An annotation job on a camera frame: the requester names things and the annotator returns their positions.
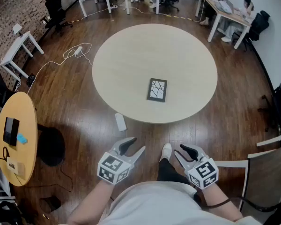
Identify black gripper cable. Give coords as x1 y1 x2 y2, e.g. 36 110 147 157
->
193 191 281 220

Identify person's black trouser leg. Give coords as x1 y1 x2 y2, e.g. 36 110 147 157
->
156 157 191 185

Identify large white power strip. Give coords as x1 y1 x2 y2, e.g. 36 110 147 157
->
114 112 127 132

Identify person's left forearm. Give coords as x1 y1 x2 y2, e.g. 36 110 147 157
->
67 179 115 225

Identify beige small box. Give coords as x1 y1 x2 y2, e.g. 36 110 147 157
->
16 162 26 180

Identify black picture frame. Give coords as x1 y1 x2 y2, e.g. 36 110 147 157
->
147 78 168 103

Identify black controller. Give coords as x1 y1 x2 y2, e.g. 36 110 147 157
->
26 73 36 87

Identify white bag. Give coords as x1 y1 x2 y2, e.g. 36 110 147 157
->
214 0 234 15

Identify white device on stand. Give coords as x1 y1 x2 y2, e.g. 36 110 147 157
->
12 23 23 38

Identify person's white shoe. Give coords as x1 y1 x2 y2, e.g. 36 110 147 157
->
159 142 173 163

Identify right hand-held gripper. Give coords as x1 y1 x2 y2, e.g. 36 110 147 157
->
174 143 219 190

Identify white power strip with cable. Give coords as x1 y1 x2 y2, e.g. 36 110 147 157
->
14 42 94 96

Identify wooden desk white legs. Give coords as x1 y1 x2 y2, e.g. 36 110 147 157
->
195 0 252 50

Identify round orange table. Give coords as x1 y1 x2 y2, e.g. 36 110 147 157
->
0 91 38 187

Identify black flat box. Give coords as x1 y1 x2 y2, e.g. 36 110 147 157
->
2 117 20 147

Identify person's white shirt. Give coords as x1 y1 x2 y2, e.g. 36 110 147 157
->
58 181 263 225

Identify black round table base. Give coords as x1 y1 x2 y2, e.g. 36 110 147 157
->
37 124 66 167

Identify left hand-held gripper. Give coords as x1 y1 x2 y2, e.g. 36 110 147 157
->
97 137 146 185

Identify small white box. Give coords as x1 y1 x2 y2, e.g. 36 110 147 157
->
7 157 18 173

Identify person's right forearm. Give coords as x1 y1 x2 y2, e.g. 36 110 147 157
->
194 183 244 222

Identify blue small object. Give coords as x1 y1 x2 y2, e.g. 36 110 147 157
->
16 133 29 144

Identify small white side table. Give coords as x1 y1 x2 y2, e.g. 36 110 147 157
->
0 31 45 79

